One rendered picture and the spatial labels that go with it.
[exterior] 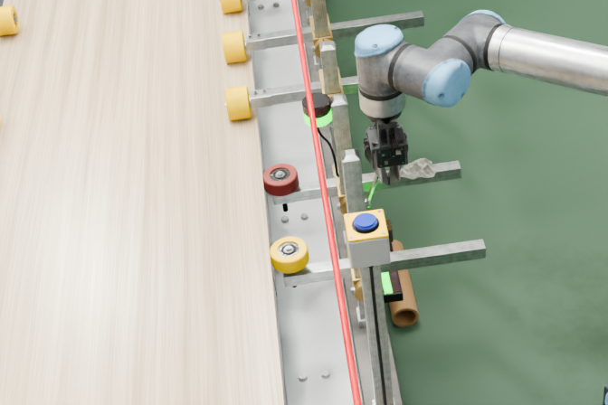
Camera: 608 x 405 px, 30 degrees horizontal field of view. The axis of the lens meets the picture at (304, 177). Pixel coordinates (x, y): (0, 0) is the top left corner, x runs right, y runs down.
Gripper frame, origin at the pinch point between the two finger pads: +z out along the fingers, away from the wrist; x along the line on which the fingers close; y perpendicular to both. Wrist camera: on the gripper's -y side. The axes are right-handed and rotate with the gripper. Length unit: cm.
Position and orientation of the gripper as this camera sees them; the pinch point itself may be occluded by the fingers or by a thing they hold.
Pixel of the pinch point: (387, 177)
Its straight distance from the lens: 236.9
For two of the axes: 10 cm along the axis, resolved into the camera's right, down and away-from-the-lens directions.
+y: 0.9, 6.3, -7.7
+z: 1.1, 7.6, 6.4
